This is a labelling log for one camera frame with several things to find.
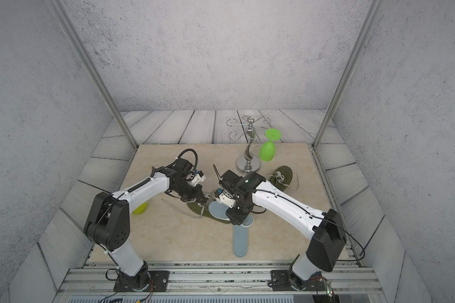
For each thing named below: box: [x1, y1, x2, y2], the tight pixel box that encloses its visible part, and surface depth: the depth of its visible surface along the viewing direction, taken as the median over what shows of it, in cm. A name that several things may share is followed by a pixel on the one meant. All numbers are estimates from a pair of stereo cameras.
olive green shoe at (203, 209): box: [187, 198, 232, 225], surface depth 87 cm
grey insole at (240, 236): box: [232, 224, 249, 258], surface depth 84 cm
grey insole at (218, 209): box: [207, 200, 231, 221], surface depth 76 cm
